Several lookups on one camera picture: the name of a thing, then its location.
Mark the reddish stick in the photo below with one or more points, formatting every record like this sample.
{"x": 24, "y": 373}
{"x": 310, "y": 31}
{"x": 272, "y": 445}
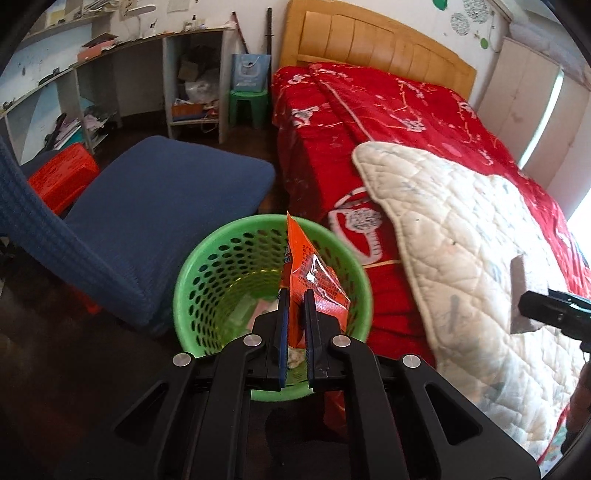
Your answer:
{"x": 240, "y": 32}

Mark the white desk with shelves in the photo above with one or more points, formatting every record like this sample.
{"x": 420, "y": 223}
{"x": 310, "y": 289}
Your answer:
{"x": 225, "y": 83}

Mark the orange box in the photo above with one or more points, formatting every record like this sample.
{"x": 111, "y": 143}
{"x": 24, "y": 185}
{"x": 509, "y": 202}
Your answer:
{"x": 187, "y": 110}

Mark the wooden headboard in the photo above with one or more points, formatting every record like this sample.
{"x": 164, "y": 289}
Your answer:
{"x": 369, "y": 37}

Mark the blue paper bag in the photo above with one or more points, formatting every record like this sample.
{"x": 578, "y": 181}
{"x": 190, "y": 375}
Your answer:
{"x": 249, "y": 74}

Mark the green plastic stool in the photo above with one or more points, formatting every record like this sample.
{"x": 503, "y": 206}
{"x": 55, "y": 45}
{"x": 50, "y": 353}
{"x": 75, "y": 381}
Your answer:
{"x": 249, "y": 99}

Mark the red patterned quilt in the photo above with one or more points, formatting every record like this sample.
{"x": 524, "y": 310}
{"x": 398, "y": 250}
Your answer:
{"x": 332, "y": 138}

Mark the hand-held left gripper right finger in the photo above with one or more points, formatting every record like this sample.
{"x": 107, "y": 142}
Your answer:
{"x": 311, "y": 332}

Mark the black stick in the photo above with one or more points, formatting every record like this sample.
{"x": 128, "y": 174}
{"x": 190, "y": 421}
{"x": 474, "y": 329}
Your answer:
{"x": 270, "y": 37}

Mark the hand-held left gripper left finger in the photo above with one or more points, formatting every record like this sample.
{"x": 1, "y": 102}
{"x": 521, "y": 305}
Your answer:
{"x": 282, "y": 323}

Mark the red plastic crate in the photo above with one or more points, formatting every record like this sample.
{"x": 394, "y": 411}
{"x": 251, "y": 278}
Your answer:
{"x": 60, "y": 175}

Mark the person's right forearm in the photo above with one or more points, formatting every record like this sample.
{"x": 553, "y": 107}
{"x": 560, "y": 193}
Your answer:
{"x": 579, "y": 410}

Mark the white quilted mat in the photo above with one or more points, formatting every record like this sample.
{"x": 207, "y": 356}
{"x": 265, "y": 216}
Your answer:
{"x": 461, "y": 230}

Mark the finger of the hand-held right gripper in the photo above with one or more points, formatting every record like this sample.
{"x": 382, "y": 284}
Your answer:
{"x": 545, "y": 309}
{"x": 570, "y": 297}

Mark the clear plastic bag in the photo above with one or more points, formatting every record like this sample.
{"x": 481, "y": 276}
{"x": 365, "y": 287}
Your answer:
{"x": 201, "y": 90}

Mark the green plastic basket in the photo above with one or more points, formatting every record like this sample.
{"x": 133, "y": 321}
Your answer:
{"x": 203, "y": 286}

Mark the white desk lamp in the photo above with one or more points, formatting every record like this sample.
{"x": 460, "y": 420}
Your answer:
{"x": 138, "y": 9}

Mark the white wardrobe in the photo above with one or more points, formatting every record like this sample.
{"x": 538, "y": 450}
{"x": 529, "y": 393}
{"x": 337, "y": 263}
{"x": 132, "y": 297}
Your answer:
{"x": 517, "y": 101}

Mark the blue padded chair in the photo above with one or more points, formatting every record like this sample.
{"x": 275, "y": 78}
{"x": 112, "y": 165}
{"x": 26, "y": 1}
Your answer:
{"x": 161, "y": 198}

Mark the orange snack packet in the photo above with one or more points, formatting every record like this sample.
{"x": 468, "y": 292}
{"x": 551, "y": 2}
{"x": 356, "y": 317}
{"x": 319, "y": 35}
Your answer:
{"x": 309, "y": 277}

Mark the small grey box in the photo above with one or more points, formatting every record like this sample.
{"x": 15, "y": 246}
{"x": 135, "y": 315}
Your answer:
{"x": 526, "y": 277}

